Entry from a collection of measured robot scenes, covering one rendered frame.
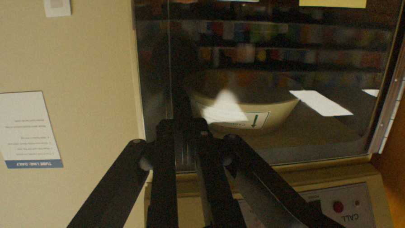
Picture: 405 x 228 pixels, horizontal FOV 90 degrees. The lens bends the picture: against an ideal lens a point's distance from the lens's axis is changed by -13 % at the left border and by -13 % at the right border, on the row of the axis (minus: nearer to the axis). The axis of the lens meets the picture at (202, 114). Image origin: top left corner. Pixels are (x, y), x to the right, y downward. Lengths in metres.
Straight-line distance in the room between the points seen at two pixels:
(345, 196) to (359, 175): 0.04
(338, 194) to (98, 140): 0.68
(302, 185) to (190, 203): 0.14
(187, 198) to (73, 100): 0.56
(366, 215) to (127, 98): 0.62
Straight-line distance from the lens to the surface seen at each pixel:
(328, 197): 0.33
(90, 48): 0.70
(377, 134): 0.36
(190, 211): 0.27
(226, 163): 0.16
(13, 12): 0.78
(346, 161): 0.37
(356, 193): 0.36
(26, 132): 0.88
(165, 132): 0.16
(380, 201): 0.38
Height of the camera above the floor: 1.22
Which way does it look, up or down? 24 degrees up
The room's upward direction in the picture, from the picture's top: 179 degrees counter-clockwise
